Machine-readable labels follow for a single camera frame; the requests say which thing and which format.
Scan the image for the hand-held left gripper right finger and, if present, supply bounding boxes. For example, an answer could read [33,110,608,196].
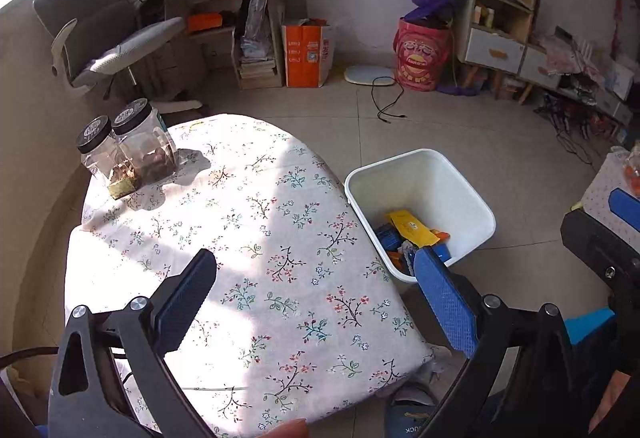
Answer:
[412,245,576,438]

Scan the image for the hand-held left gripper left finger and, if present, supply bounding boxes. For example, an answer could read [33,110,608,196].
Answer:
[47,248,218,438]

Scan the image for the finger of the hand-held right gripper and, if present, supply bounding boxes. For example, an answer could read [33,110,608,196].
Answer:
[609,188,640,229]
[560,209,640,289]

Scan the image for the yellow snack packet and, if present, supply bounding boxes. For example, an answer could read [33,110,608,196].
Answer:
[385,210,439,249]

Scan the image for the blue carton box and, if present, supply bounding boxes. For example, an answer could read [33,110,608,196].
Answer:
[375,224,401,251]

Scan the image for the white plastic bin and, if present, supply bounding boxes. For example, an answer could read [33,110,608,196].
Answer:
[344,149,497,284]

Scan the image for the person's right hand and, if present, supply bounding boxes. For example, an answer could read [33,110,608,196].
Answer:
[589,369,635,435]

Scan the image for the floral cloth side table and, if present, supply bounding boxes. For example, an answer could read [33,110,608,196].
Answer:
[582,149,640,239]

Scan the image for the orange packet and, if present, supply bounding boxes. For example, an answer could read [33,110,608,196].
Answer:
[621,157,640,199]

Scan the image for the bright blue object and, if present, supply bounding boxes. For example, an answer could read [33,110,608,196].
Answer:
[565,308,617,345]

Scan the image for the blue grey slipper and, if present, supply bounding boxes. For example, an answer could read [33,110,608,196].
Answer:
[385,383,442,438]

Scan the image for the gold foil packet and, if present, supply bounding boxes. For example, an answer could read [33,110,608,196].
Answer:
[107,179,136,201]

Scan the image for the floral tablecloth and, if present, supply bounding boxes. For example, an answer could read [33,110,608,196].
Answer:
[64,114,441,438]

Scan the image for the cluttered low cabinet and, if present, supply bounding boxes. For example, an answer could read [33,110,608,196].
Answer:
[530,25,640,139]

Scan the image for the clear jar with black lid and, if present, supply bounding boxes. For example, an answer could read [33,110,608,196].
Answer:
[76,115,136,189]
[111,98,179,181]

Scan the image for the purple band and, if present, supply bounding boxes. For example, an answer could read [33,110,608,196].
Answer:
[437,85,483,98]

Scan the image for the white shelf cabinet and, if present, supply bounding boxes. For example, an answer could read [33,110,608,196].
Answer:
[450,0,563,106]

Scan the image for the white floor scale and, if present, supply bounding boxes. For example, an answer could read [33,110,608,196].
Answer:
[344,64,396,87]

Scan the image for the red printed bucket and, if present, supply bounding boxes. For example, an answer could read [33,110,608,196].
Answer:
[392,16,455,93]

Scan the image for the stack of books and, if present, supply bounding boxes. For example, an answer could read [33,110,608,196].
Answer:
[237,38,282,90]

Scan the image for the white office chair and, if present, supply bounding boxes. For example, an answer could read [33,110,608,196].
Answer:
[50,16,203,115]

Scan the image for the orange cardboard box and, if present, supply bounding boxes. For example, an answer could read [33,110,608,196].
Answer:
[280,18,335,89]

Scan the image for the hanging clear plastic bag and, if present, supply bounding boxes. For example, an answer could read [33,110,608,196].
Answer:
[243,0,271,43]

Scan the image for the tangle of black cables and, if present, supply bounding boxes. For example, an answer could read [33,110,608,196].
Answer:
[537,98,602,165]

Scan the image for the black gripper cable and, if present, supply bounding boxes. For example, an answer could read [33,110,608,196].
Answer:
[0,345,64,372]

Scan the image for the black floor cable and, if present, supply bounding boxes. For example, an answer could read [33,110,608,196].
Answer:
[370,76,407,124]

